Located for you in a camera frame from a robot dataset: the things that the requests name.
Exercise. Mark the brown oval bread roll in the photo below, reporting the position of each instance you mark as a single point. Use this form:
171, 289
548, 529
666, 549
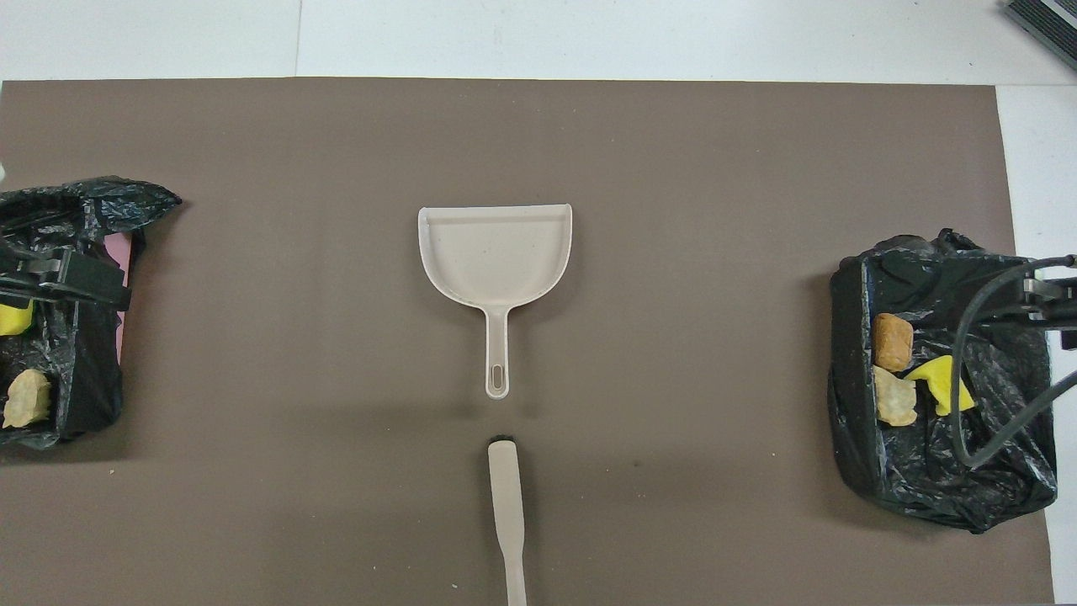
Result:
893, 341

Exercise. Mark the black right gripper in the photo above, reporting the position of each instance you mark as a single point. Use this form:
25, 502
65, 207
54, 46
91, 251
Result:
1052, 299

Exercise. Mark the large green yellow sponge piece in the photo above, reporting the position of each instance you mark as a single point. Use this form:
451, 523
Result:
938, 374

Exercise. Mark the torn orange crust bread piece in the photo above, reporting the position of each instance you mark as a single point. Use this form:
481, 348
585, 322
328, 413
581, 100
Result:
894, 400

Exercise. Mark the brown table mat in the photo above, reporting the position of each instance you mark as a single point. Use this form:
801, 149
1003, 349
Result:
252, 126

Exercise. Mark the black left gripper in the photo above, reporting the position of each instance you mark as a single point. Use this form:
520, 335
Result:
29, 273

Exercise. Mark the grey ribbed object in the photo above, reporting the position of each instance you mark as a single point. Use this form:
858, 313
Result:
1047, 25

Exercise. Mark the beige plastic dustpan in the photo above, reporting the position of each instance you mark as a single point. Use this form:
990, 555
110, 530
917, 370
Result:
496, 252

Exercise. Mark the pale bread piece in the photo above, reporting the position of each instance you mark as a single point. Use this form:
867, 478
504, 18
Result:
27, 397

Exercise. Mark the small green yellow sponge piece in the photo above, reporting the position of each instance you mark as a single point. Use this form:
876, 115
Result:
13, 320

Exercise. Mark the black bag lined pink bin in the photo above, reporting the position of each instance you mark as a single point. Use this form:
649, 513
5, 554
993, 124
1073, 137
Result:
84, 379

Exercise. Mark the beige hand brush black bristles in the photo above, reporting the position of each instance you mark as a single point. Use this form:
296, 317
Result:
507, 505

